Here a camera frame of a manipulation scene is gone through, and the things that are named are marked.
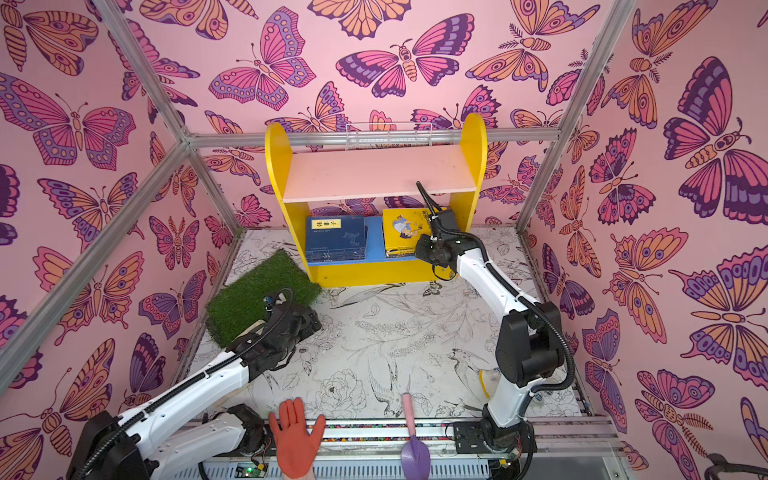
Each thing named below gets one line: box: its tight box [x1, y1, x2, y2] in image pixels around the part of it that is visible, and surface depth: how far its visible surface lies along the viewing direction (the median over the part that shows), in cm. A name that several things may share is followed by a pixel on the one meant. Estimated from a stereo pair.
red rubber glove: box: [268, 397, 326, 480], surface depth 74 cm
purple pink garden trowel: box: [401, 392, 431, 480], surface depth 71 cm
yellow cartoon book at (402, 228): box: [382, 208, 432, 258], surface depth 94 cm
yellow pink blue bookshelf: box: [265, 114, 488, 288], surface depth 94 cm
